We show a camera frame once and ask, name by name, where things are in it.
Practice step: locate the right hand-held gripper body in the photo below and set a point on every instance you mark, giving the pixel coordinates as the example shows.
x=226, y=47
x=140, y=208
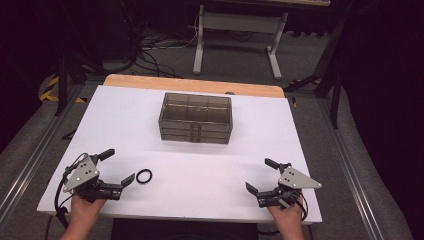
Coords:
x=293, y=180

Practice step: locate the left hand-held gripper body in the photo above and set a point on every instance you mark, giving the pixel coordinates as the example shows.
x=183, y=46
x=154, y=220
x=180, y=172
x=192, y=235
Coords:
x=81, y=175

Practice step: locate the translucent grey drawer box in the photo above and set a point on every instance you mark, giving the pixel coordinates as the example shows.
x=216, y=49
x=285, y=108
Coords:
x=195, y=110

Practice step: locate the person's left hand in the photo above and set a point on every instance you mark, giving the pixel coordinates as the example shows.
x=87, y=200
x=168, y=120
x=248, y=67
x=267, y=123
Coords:
x=85, y=208

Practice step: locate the person's right hand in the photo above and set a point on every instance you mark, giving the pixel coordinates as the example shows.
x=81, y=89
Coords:
x=286, y=216

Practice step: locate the white foam board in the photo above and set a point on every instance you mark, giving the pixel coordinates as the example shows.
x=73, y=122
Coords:
x=133, y=110

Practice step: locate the person's dark clothing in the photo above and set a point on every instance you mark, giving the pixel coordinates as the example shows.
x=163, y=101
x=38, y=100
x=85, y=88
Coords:
x=183, y=230

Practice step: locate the yellow black hazard tape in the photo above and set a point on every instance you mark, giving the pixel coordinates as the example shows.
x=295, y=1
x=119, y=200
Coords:
x=50, y=95

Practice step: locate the black metal stand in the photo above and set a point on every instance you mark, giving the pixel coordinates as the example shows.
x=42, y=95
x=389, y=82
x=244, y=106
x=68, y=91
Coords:
x=62, y=83
x=335, y=86

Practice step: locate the wooden table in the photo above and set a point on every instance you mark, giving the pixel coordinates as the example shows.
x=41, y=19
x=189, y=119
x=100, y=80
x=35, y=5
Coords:
x=186, y=85

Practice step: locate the aluminium floor rail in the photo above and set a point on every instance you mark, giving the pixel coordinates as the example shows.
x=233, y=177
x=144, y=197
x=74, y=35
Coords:
x=36, y=156
x=350, y=173

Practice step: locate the white metal desk frame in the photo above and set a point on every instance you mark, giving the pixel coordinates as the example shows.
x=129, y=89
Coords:
x=240, y=21

